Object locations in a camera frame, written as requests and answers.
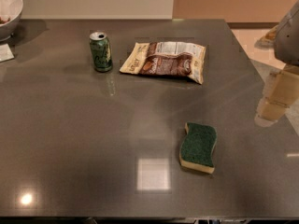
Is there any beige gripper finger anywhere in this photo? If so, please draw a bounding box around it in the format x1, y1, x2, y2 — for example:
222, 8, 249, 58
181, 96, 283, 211
263, 64, 299, 106
254, 97, 287, 127

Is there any green and yellow sponge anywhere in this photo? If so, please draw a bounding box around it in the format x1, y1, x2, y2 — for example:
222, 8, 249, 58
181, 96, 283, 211
179, 122, 217, 174

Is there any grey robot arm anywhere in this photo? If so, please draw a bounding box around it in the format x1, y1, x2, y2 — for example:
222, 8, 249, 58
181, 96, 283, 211
255, 1, 299, 127

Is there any brown chip bag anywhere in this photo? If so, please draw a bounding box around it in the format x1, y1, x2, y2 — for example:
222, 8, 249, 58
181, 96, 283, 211
120, 41, 206, 84

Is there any green soda can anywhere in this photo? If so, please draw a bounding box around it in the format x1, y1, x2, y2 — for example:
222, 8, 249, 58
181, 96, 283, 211
90, 31, 112, 72

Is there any white paper napkin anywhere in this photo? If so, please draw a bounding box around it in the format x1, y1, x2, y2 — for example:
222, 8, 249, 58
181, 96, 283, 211
0, 44, 14, 62

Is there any white bowl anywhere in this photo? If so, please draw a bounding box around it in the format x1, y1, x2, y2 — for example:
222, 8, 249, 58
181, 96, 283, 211
0, 0, 23, 41

